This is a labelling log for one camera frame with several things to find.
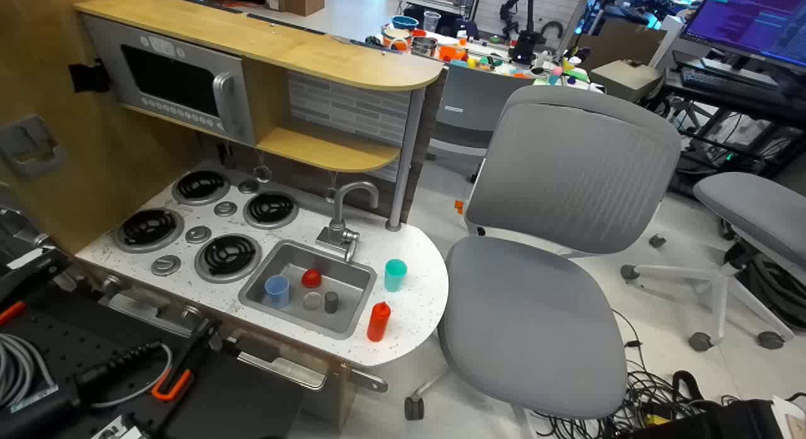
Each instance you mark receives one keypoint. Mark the black keyboard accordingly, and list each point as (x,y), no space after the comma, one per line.
(724,81)

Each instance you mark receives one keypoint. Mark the orange and black clamp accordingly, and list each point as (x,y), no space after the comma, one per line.
(182,370)

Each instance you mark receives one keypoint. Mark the microwave door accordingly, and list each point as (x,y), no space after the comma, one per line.
(170,80)

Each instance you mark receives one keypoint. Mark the stove burner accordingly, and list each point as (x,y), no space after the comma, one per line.
(271,209)
(148,228)
(201,186)
(228,256)

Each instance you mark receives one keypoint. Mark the teal cup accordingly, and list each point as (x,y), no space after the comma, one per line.
(395,276)

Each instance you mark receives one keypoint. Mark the orange bottle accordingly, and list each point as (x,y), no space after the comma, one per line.
(378,322)

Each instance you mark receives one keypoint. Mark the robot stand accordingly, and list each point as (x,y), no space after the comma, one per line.
(69,338)

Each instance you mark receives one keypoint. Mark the table with toys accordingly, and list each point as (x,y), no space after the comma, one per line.
(478,51)

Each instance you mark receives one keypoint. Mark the dark grey cylinder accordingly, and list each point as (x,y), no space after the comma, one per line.
(331,302)

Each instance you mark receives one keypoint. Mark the beige box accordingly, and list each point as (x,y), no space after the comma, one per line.
(623,79)

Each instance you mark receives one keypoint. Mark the monitor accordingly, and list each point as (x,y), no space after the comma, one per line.
(749,20)

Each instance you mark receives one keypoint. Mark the toy kitchen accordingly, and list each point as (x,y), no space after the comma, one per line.
(352,67)

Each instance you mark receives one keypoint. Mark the silver tap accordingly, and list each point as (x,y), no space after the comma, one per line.
(337,231)

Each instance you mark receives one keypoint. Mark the stove knob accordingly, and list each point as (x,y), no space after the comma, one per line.
(198,234)
(225,208)
(248,186)
(165,265)

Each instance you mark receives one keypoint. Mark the grey sink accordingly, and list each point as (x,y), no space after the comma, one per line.
(352,281)

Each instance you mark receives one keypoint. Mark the red ball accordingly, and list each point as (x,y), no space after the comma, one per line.
(311,278)

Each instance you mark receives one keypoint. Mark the black desk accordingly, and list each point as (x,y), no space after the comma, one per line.
(737,102)

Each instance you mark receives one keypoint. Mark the grey rod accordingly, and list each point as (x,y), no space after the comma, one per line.
(406,155)

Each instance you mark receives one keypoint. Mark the grey office chair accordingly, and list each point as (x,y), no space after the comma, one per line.
(472,105)
(567,174)
(755,212)

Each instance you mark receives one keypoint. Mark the blue cup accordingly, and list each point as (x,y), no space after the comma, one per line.
(277,294)

